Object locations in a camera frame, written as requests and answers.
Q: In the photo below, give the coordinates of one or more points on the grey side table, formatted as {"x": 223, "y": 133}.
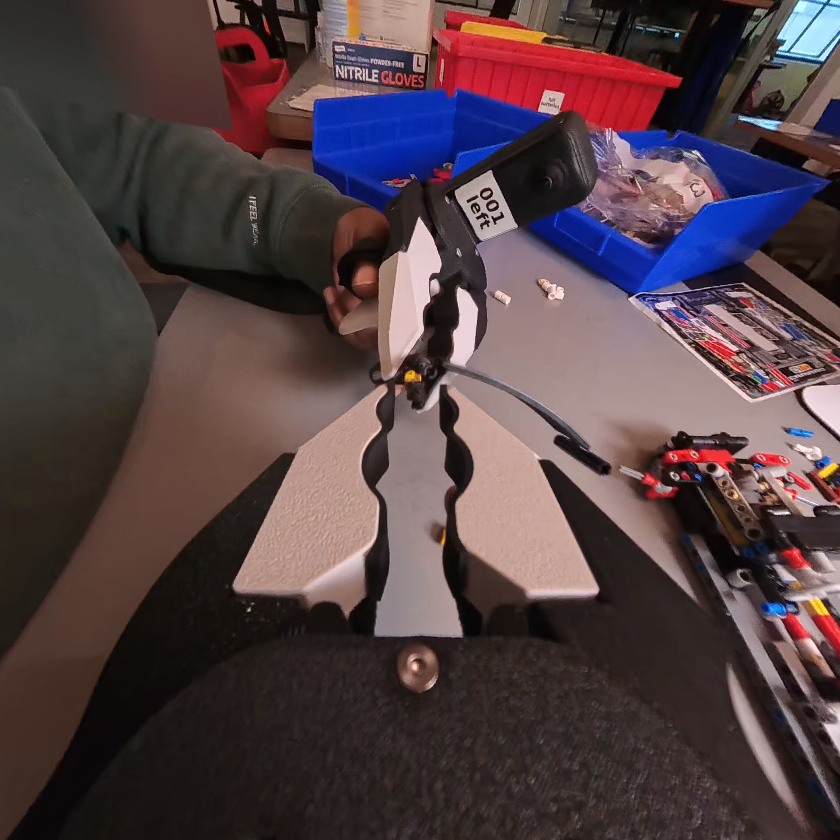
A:
{"x": 295, "y": 111}

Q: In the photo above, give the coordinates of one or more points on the clear plastic bag of parts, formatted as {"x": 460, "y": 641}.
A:
{"x": 649, "y": 197}

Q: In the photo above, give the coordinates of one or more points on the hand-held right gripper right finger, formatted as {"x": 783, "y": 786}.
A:
{"x": 518, "y": 525}

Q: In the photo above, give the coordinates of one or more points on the white lego cylinder piece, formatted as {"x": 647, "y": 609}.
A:
{"x": 502, "y": 297}

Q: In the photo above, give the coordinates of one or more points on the nitrile gloves box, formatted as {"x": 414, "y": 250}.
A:
{"x": 377, "y": 69}

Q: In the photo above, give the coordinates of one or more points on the yellow flat item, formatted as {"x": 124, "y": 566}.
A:
{"x": 502, "y": 31}

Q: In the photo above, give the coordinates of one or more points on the loose lego pieces pile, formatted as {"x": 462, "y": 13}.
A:
{"x": 407, "y": 178}

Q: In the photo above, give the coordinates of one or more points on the person's torso green sweater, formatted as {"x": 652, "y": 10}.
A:
{"x": 59, "y": 328}

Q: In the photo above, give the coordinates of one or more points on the small white lego piece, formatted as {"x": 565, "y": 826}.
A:
{"x": 807, "y": 451}

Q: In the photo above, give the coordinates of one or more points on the white round plate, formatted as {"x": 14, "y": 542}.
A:
{"x": 825, "y": 407}

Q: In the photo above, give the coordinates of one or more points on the blue plastic bin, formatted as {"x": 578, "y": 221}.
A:
{"x": 367, "y": 131}
{"x": 689, "y": 256}

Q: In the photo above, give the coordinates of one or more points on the dark lego panel assembly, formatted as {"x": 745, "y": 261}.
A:
{"x": 584, "y": 457}

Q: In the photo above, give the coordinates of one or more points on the red plastic bin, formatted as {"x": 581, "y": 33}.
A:
{"x": 482, "y": 18}
{"x": 538, "y": 79}

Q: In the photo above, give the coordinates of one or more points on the person's left forearm green sleeve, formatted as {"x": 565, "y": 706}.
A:
{"x": 229, "y": 197}

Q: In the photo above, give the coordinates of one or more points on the white lego connector pieces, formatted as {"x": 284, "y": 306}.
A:
{"x": 551, "y": 290}

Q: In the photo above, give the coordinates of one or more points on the person's left hand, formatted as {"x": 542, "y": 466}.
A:
{"x": 361, "y": 226}

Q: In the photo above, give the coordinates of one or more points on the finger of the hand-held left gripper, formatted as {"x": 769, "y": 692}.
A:
{"x": 471, "y": 328}
{"x": 403, "y": 308}

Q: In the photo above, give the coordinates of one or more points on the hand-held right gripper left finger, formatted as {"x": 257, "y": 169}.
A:
{"x": 308, "y": 518}

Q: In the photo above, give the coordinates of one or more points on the lego car chassis build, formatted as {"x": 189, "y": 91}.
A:
{"x": 728, "y": 485}

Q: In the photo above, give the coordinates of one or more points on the small blue lego pin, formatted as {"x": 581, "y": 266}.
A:
{"x": 799, "y": 432}

